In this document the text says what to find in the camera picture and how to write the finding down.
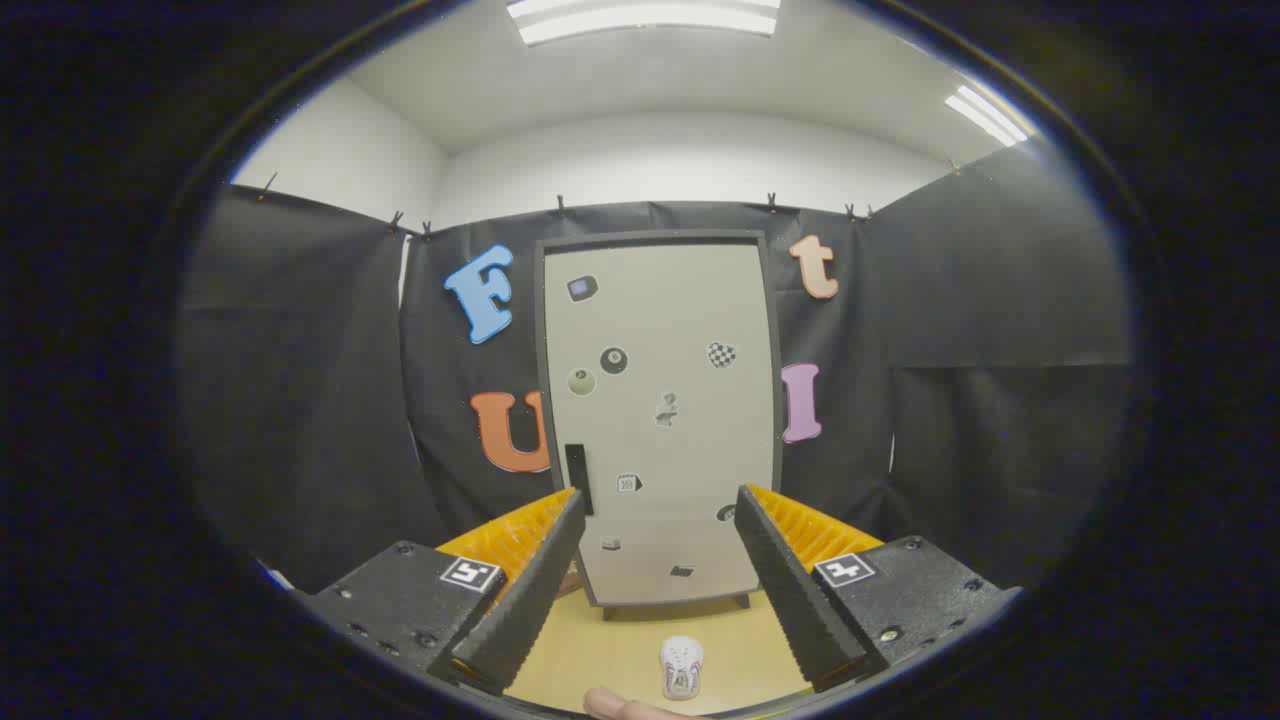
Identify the ceiling light panel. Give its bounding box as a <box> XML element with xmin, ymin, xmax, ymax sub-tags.
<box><xmin>945</xmin><ymin>85</ymin><xmax>1031</xmax><ymax>148</ymax></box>
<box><xmin>505</xmin><ymin>0</ymin><xmax>781</xmax><ymax>47</ymax></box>

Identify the grey shoe cabinet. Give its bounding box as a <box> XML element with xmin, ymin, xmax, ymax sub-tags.
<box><xmin>533</xmin><ymin>230</ymin><xmax>784</xmax><ymax>621</ymax></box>

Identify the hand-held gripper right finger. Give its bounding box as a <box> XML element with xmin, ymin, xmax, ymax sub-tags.
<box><xmin>735</xmin><ymin>485</ymin><xmax>1021</xmax><ymax>693</ymax></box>

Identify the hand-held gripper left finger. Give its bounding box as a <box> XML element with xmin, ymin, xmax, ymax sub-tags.
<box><xmin>305</xmin><ymin>487</ymin><xmax>588</xmax><ymax>696</ymax></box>

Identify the black backdrop cloth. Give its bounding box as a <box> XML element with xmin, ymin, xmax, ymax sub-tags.
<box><xmin>178</xmin><ymin>183</ymin><xmax>1133</xmax><ymax>596</ymax></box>

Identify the white canvas shoe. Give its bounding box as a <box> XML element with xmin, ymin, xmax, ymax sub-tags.
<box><xmin>660</xmin><ymin>635</ymin><xmax>704</xmax><ymax>701</ymax></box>

